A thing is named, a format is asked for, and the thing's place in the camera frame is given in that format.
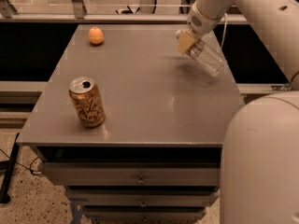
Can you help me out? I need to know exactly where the orange LaCroix soda can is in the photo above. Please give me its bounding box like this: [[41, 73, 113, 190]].
[[69, 77, 106, 128]]

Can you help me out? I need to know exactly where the clear plastic water bottle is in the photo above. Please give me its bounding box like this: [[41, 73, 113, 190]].
[[186, 40, 227, 77]]

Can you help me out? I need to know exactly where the black cable on floor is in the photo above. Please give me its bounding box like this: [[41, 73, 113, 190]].
[[0, 148, 44, 176]]

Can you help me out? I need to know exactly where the grey metal drawer cabinet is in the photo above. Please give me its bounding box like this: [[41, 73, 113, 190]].
[[18, 24, 243, 222]]

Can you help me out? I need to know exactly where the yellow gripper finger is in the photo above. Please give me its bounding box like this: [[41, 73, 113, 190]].
[[176, 29, 198, 54]]

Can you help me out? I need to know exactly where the orange fruit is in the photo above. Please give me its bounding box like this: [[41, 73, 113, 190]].
[[88, 27, 104, 45]]

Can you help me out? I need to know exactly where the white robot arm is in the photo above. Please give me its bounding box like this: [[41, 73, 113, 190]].
[[178, 0, 299, 224]]

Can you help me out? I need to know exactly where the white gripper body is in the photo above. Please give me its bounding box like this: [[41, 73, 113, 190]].
[[187, 4, 221, 36]]

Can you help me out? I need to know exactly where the black floor stand leg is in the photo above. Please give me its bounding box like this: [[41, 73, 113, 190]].
[[0, 142, 20, 203]]

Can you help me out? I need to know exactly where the white hanging cable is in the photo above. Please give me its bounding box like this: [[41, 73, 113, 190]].
[[220, 12, 229, 49]]

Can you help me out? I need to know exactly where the metal railing frame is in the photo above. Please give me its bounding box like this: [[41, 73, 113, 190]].
[[0, 0, 250, 26]]

